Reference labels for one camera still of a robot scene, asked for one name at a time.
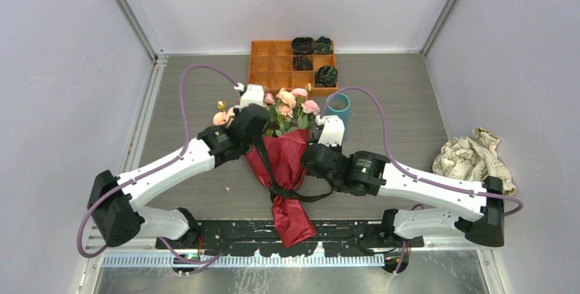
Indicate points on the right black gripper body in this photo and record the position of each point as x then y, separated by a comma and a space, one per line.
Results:
336, 149

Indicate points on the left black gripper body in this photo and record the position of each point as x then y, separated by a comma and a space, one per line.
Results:
236, 111

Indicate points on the pink flower bouquet red wrap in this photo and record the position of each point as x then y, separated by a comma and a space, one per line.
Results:
291, 113

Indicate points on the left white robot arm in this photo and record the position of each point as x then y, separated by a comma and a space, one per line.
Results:
118, 204

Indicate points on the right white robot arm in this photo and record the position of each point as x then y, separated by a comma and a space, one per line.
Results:
452, 207

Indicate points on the teal vase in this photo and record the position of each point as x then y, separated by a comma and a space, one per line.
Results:
340, 105

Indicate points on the orange compartment tray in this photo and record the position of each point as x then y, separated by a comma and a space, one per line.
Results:
274, 66

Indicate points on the dark green rolled sock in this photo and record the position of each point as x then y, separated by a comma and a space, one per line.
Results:
326, 77

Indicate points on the black rolled sock top left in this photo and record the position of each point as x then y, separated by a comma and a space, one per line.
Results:
303, 45

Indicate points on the dark teal rolled sock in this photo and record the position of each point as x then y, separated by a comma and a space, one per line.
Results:
324, 46

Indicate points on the crumpled printed cloth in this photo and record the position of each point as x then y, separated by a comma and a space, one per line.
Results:
473, 158

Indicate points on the small electronics board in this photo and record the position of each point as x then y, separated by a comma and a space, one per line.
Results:
187, 259

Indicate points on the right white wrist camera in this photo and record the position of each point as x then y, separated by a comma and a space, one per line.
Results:
332, 130

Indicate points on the perforated metal rail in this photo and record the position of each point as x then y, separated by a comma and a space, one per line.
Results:
166, 259

